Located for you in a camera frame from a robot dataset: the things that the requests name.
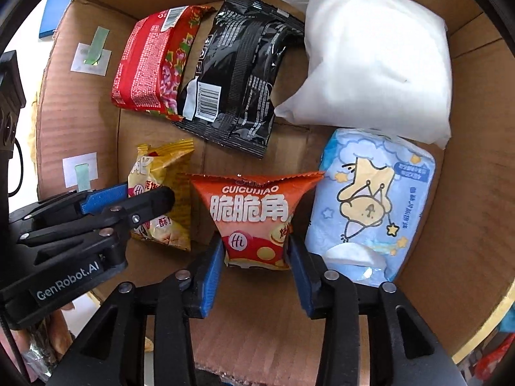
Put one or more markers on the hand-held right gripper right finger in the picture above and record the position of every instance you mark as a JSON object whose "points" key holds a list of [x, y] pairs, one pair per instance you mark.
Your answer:
{"points": [[299, 281]]}

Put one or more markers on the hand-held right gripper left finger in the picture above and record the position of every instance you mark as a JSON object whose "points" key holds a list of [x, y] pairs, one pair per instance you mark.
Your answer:
{"points": [[211, 281]]}

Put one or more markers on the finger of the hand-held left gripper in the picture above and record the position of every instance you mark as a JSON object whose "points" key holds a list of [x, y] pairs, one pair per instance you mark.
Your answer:
{"points": [[104, 199], [149, 205]]}

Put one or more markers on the yellow snack packet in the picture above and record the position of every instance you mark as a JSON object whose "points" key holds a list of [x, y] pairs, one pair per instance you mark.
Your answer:
{"points": [[169, 169]]}

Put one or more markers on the orange snack packet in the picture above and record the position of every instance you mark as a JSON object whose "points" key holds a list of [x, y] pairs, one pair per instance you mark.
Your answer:
{"points": [[249, 213]]}

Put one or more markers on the light blue tissue pack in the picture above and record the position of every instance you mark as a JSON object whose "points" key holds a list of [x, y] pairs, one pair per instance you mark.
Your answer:
{"points": [[362, 193]]}

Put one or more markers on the red snack packet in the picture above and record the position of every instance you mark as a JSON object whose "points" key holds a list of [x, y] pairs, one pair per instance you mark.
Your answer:
{"points": [[149, 60]]}

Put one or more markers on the black snack packet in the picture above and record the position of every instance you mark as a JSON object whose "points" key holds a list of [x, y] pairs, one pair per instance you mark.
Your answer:
{"points": [[241, 72]]}

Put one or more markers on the cardboard box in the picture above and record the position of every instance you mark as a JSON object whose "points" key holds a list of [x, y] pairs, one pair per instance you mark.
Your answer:
{"points": [[462, 193]]}

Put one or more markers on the white soft bag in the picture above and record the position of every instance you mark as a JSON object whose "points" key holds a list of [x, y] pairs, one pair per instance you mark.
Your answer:
{"points": [[370, 60]]}

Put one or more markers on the blue folded mat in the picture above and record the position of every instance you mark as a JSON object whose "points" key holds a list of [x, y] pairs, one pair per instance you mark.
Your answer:
{"points": [[64, 12]]}

